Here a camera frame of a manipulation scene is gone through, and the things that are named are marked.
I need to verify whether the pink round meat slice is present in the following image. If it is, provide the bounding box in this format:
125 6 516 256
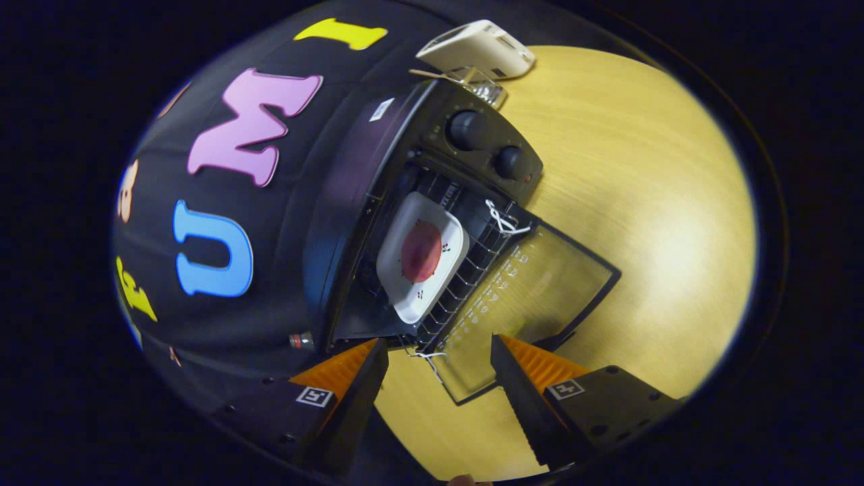
401 221 443 283

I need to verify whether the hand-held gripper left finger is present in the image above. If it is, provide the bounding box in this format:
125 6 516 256
216 337 390 477

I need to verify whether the black toaster oven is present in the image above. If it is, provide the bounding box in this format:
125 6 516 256
302 80 622 406

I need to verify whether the white square plate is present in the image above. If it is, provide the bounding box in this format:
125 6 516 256
376 192 470 325

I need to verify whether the white string tie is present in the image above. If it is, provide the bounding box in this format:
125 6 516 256
405 348 450 385
486 199 533 236

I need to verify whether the white bread toaster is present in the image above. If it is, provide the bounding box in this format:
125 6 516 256
415 20 537 80

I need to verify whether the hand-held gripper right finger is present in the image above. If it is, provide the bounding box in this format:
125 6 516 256
490 334 682 470

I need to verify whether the wire oven rack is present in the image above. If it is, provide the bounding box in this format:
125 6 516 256
415 199 535 346

